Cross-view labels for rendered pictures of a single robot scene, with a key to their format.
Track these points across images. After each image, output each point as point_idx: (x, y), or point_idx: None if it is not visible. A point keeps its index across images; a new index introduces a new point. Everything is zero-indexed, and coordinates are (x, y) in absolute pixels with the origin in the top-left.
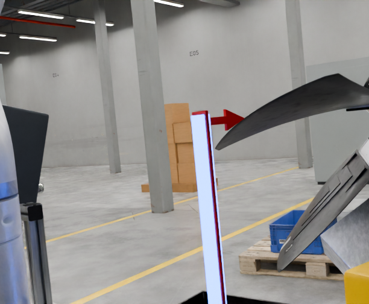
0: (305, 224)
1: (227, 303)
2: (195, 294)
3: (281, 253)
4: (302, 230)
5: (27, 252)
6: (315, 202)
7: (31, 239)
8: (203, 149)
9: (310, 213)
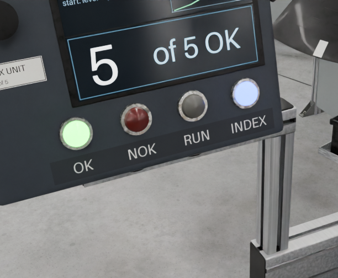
0: None
1: None
2: None
3: (337, 56)
4: None
5: (273, 185)
6: (333, 1)
7: (292, 156)
8: None
9: None
